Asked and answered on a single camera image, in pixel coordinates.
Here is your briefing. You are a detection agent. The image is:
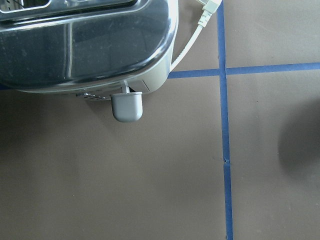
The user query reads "chrome two-slot toaster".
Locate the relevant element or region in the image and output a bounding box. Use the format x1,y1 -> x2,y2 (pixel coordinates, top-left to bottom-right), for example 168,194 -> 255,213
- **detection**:
0,0 -> 179,123

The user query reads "white toaster power cable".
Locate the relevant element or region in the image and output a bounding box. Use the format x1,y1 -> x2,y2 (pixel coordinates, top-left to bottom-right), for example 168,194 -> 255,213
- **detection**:
169,0 -> 223,74

